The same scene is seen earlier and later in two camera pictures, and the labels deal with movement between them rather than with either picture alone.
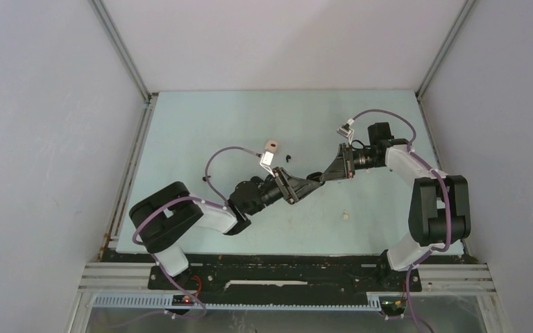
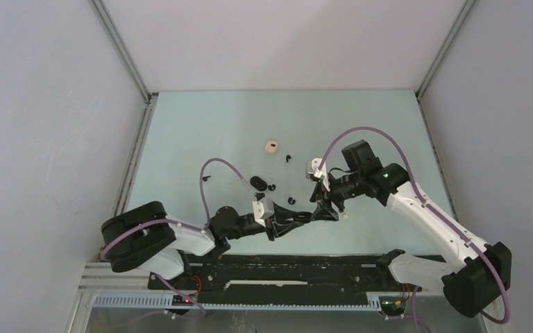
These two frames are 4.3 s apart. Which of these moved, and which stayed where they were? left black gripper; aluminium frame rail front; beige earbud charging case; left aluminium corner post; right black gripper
Moved: left black gripper; right black gripper
Stayed: left aluminium corner post; aluminium frame rail front; beige earbud charging case
